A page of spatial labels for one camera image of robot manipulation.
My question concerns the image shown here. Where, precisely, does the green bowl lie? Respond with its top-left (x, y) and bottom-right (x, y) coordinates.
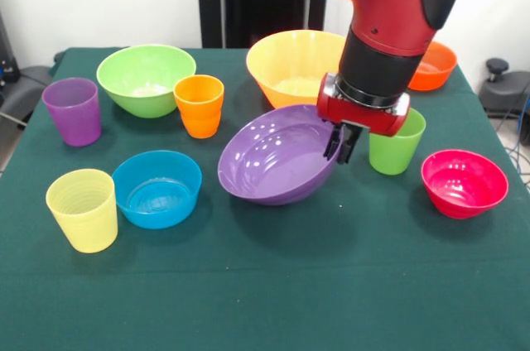
top-left (95, 44), bottom-right (198, 119)

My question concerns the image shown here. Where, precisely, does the purple cup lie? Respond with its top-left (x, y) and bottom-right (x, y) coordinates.
top-left (41, 77), bottom-right (103, 148)

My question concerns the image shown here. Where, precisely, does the pink bowl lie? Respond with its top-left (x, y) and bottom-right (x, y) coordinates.
top-left (421, 149), bottom-right (510, 220)

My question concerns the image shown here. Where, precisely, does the purple bowl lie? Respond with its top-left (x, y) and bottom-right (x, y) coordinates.
top-left (217, 103), bottom-right (343, 208)

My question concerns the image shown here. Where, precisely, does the blue bowl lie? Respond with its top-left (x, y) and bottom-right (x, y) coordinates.
top-left (111, 150), bottom-right (204, 230)

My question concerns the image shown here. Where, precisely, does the large yellow-orange bowl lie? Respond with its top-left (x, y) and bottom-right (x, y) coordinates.
top-left (245, 29), bottom-right (347, 110)

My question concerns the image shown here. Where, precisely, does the dark grey stand base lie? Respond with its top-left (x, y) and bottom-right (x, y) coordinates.
top-left (479, 57), bottom-right (530, 119)
top-left (0, 64), bottom-right (57, 128)

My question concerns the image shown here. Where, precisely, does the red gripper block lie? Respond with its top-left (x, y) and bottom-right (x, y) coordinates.
top-left (316, 72), bottom-right (412, 166)

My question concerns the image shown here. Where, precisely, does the red-orange bowl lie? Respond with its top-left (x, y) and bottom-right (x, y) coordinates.
top-left (407, 41), bottom-right (459, 92)

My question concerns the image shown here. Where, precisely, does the black electronic device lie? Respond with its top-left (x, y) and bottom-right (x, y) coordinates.
top-left (0, 11), bottom-right (21, 94)

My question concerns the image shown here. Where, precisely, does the yellow cup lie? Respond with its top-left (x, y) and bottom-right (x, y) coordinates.
top-left (45, 168), bottom-right (119, 254)

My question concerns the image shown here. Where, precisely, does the dark green tablecloth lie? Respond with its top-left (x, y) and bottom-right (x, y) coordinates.
top-left (0, 46), bottom-right (530, 351)

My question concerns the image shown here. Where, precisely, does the green cup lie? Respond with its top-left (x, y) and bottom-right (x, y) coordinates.
top-left (368, 108), bottom-right (427, 176)

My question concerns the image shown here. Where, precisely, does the orange cup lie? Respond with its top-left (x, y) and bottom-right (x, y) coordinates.
top-left (172, 74), bottom-right (225, 140)

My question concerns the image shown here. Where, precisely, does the blue cable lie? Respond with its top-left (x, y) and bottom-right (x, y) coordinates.
top-left (507, 92), bottom-right (530, 186)

